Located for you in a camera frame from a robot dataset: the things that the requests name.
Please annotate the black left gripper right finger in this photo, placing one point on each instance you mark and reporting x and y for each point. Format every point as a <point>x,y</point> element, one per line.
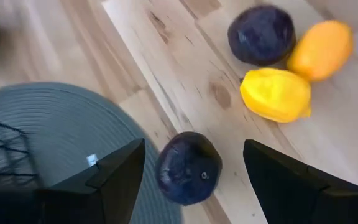
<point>315,199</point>

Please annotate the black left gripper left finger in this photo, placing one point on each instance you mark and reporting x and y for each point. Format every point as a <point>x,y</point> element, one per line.
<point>73,205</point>

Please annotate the yellow lemon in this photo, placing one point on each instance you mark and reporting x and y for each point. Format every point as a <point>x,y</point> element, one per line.
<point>275,95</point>
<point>320,49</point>

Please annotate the dark purple round fruit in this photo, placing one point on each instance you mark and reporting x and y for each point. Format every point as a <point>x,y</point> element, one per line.
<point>261,34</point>
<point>186,168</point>

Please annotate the grey round woven table mat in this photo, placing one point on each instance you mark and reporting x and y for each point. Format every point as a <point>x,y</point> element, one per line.
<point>57,124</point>

